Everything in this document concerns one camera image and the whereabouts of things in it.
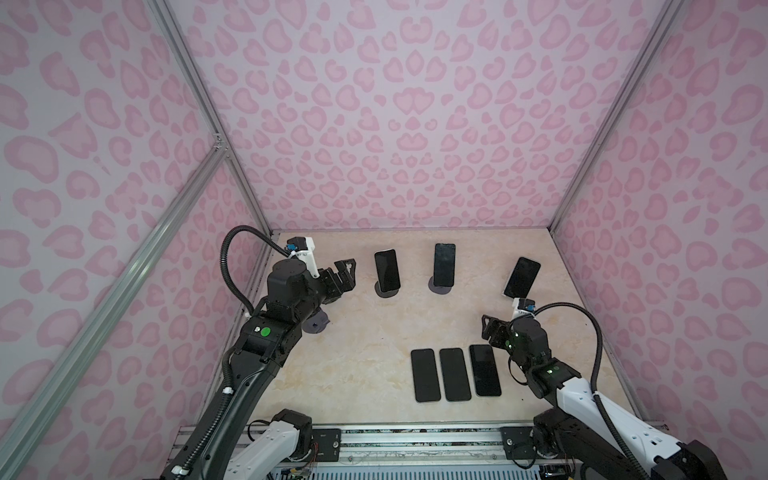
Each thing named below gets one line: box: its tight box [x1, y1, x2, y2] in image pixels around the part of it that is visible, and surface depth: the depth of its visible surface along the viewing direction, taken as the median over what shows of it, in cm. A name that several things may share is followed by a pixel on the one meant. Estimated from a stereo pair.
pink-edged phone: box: [410, 348, 441, 403], surface depth 86 cm
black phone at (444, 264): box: [433, 243, 456, 286], surface depth 99 cm
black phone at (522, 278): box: [504, 256, 541, 299], surface depth 99 cm
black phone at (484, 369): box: [469, 344, 501, 397], surface depth 86 cm
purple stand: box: [302, 310, 330, 334], surface depth 92 cm
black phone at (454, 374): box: [439, 348, 472, 402], surface depth 86 cm
